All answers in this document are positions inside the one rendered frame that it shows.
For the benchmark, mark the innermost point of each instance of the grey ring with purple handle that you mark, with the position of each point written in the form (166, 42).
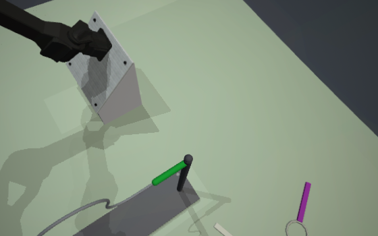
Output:
(301, 209)

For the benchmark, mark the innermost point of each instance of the grey loop with straight flat handle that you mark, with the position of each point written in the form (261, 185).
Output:
(222, 230)

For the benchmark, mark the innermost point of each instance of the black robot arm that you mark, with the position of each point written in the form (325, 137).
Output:
(56, 40)

